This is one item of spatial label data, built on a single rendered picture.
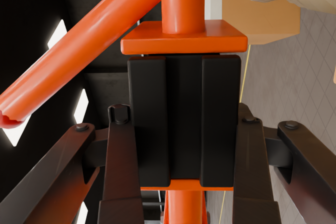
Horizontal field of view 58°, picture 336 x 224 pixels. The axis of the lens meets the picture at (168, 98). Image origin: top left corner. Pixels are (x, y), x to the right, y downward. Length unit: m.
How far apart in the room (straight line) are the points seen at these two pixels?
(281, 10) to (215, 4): 0.29
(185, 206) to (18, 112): 0.12
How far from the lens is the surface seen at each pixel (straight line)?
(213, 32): 0.16
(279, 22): 1.48
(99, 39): 0.18
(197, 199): 0.19
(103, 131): 0.16
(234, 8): 1.45
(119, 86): 11.22
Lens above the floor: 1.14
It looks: 3 degrees up
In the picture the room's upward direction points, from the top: 90 degrees counter-clockwise
